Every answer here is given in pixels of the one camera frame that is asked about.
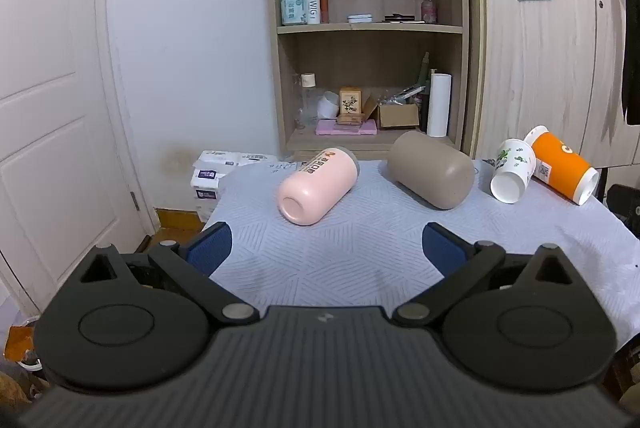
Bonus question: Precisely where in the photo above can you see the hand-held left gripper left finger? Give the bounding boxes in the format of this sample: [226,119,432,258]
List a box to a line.
[79,221,261,327]

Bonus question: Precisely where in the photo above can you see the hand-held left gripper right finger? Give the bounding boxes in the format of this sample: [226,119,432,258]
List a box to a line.
[392,221,577,328]

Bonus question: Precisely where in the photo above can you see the pink cup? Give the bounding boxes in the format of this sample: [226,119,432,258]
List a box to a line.
[276,147,361,226]

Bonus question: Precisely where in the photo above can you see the taupe cup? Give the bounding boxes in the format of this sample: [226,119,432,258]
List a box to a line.
[388,130,476,210]

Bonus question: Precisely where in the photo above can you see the white paper cup green print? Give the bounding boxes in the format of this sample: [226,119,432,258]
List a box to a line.
[490,138,537,205]

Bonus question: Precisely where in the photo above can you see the orange paper cup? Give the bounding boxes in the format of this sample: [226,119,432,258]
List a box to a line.
[523,125,600,206]

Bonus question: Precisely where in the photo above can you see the white plastic cup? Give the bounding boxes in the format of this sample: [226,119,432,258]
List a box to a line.
[317,91,341,119]

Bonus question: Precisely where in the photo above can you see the white tissue packs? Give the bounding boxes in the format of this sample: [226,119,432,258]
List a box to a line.
[191,149,281,223]

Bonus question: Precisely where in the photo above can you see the light blue patterned tablecloth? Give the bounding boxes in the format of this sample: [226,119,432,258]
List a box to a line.
[202,157,640,355]

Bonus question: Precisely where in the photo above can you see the cardboard box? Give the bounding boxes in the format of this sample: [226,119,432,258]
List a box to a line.
[376,100,420,130]

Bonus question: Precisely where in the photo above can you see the white paper roll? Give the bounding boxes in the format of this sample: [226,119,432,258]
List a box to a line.
[426,73,453,138]

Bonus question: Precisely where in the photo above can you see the pink flat box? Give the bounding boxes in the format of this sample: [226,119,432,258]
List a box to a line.
[315,117,379,137]

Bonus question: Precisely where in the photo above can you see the floral print box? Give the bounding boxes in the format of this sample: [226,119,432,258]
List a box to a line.
[339,87,363,115]

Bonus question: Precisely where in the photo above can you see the clear bottle cream cap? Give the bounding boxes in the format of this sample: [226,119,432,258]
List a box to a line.
[298,73,319,129]

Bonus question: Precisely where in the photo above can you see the black chair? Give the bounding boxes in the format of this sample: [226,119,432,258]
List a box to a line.
[606,183,640,240]

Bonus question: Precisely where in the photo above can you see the wooden wardrobe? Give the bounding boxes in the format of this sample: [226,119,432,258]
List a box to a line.
[461,0,640,170]

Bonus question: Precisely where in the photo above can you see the wooden shelf unit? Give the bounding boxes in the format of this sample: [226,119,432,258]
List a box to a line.
[264,0,472,162]

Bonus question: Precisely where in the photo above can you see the white door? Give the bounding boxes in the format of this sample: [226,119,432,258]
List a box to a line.
[0,0,162,315]

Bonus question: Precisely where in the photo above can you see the orange bag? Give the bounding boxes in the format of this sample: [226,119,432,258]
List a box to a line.
[2,325,37,365]

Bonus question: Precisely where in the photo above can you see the black hanging cloth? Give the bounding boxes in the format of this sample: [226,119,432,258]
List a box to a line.
[609,0,640,126]

